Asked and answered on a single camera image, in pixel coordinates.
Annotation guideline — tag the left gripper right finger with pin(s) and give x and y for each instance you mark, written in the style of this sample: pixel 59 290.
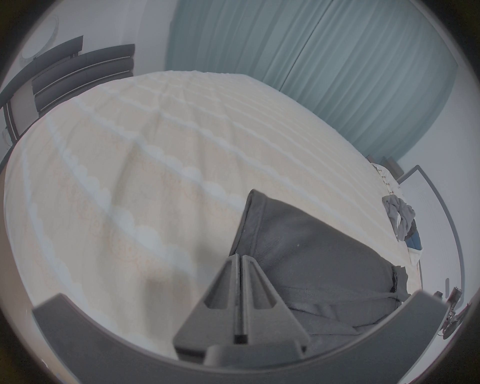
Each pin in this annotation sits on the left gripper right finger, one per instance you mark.
pixel 266 322

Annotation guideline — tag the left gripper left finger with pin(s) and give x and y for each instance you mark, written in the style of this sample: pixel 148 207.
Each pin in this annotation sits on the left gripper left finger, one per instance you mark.
pixel 221 318

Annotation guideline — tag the black trousers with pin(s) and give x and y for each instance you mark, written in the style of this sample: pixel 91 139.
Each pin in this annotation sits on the black trousers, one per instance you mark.
pixel 318 255

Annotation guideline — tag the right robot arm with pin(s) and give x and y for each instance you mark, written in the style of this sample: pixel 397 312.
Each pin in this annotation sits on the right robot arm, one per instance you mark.
pixel 454 296

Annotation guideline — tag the white garment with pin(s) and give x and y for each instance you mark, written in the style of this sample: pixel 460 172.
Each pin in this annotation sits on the white garment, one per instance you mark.
pixel 414 255

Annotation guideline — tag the dark blue garment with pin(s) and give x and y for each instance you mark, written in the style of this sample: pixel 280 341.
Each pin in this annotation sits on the dark blue garment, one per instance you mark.
pixel 414 240

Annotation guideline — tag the grey garment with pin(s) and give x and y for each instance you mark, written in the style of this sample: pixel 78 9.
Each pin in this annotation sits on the grey garment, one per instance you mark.
pixel 393 210

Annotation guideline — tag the bed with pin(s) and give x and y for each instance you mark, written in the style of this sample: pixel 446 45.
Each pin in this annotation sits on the bed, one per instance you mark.
pixel 131 168

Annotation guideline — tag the white printed pillow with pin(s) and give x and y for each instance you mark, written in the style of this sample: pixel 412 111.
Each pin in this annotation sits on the white printed pillow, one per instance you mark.
pixel 388 180

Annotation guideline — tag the grey bedside table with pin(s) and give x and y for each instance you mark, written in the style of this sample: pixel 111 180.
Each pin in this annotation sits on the grey bedside table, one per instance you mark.
pixel 392 165

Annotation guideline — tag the blue-green curtain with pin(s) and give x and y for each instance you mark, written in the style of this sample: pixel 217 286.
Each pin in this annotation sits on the blue-green curtain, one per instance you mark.
pixel 375 75
pixel 232 37

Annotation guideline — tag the black chest of drawers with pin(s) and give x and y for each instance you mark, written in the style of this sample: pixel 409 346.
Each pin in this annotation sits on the black chest of drawers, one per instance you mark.
pixel 86 71

